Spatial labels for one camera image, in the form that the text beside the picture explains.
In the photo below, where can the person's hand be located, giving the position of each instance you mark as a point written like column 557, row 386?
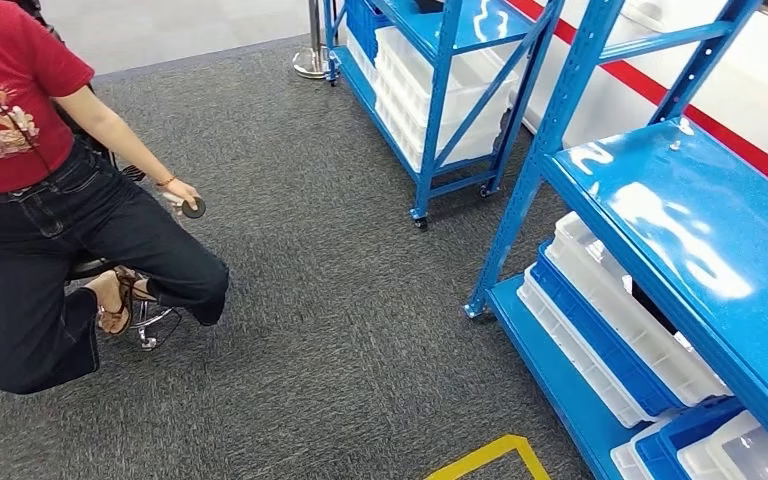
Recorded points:
column 184, row 192

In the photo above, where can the black and white handheld controller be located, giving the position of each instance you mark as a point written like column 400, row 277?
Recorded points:
column 193, row 208

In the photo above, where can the person's forearm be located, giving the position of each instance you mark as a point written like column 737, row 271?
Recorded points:
column 139, row 156

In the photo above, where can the blue metal shelf rack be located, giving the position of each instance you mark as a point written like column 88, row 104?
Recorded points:
column 689, row 218
column 438, row 99

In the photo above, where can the black stool with chrome base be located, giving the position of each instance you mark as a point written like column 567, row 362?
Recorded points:
column 86, row 268

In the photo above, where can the person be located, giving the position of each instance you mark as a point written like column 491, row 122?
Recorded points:
column 26, row 232

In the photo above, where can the white plastic bin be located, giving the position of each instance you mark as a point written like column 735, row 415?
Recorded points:
column 361, row 63
column 410, row 93
column 656, row 358
column 742, row 457
column 626, row 460
column 576, row 358

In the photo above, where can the blue plastic bin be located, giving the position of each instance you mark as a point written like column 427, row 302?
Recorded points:
column 689, row 427
column 364, row 20
column 596, row 331

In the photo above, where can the yellow floor tape square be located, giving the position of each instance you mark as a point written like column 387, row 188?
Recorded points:
column 490, row 450

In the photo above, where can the white car with red stripe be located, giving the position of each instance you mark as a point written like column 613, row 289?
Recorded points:
column 755, row 86

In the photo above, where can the steel stanchion post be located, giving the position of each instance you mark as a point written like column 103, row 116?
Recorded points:
column 311, row 63

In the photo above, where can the black plastic bracket part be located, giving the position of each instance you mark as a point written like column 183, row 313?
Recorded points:
column 652, row 308

